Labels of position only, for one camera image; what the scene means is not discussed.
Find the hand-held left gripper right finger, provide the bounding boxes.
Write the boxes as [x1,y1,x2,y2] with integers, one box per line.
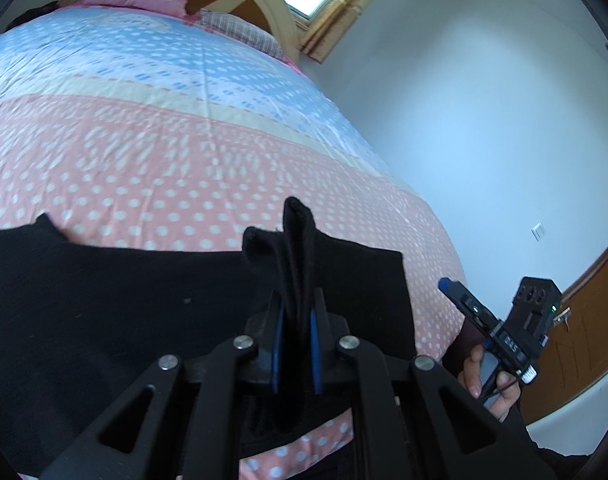
[310,287,559,480]

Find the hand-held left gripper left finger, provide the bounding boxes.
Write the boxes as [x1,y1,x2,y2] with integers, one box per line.
[34,287,285,480]

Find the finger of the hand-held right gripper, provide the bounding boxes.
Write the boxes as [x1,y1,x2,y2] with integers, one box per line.
[437,277,500,347]

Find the black pants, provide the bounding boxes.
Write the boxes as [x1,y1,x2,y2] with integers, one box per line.
[0,197,417,479]

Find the person's right forearm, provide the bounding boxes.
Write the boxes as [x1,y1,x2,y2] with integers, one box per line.
[504,402,594,480]

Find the person's right hand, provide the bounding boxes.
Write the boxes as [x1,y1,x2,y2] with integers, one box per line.
[458,344,523,424]

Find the brown wooden door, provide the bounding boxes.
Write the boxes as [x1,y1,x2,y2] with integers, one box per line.
[521,225,608,427]

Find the polka dot pink blue bedsheet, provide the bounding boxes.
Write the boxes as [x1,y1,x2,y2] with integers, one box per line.
[0,5,467,480]

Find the narrow yellow curtain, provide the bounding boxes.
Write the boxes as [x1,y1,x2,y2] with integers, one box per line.
[301,0,415,64]

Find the striped pillow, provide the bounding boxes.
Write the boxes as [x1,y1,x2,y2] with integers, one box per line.
[194,8,287,59]

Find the cream wooden bed headboard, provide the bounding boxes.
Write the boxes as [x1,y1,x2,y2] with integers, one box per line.
[59,0,301,62]

